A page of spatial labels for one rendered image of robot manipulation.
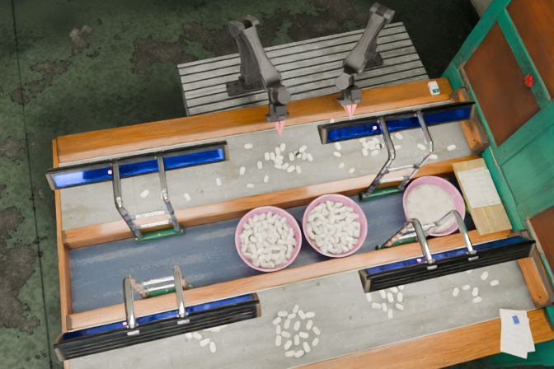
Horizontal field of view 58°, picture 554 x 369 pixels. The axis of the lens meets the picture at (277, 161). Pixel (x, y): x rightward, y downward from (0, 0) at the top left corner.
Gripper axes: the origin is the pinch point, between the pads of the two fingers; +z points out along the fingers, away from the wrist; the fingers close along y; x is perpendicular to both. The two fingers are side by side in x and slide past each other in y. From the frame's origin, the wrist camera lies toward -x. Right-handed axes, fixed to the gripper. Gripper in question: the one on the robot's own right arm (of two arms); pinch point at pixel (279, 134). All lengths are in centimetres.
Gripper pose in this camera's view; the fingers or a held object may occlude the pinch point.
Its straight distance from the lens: 212.4
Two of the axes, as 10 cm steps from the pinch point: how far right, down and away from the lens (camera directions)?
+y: 9.7, -1.7, 1.6
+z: 1.2, 9.5, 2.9
